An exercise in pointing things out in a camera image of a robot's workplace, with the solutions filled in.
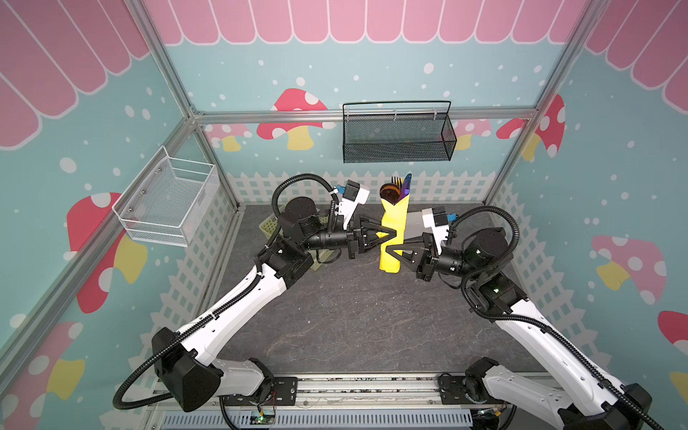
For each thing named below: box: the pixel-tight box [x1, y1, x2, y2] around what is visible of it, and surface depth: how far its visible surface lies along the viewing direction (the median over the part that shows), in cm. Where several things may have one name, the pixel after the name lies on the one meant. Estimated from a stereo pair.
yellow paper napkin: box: [375, 194, 411, 275], surface depth 55 cm
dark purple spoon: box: [379, 182, 401, 207], surface depth 51 cm
